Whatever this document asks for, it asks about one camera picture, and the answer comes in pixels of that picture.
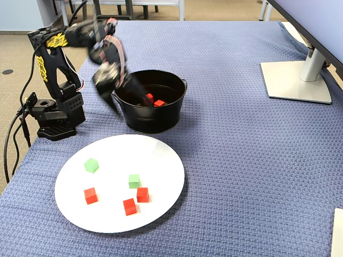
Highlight black metal bucket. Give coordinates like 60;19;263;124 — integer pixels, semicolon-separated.
114;69;188;134

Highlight gray metal table frame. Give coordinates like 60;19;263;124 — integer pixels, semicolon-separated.
81;0;135;27

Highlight white metal furniture legs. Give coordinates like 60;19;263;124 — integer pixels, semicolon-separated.
258;0;274;22

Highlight computer monitor with silver stand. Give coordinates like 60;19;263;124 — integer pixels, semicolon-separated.
260;0;343;105

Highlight thin black camera cable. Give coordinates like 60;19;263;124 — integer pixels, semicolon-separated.
18;0;89;108

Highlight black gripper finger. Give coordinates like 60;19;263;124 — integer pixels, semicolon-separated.
117;74;151;107
93;81;121;115

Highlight long black cable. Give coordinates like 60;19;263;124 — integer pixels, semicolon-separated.
2;107;27;184

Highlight white rectangular object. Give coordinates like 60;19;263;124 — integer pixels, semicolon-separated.
331;208;343;257

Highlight green cube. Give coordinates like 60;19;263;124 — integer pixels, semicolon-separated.
128;174;141;189
84;157;100;174

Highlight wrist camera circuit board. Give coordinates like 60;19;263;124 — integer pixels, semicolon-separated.
92;63;120;90

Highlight blue woven table cloth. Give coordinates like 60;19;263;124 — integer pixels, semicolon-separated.
0;20;343;257

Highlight white round plate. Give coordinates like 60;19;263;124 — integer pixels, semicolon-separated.
54;134;186;234

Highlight dark chair legs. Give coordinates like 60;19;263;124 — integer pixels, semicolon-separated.
52;0;78;20
116;4;159;20

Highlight black cable with strain relief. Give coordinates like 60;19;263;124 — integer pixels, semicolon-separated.
19;114;32;148

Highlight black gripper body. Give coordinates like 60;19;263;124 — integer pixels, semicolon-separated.
90;37;124;81

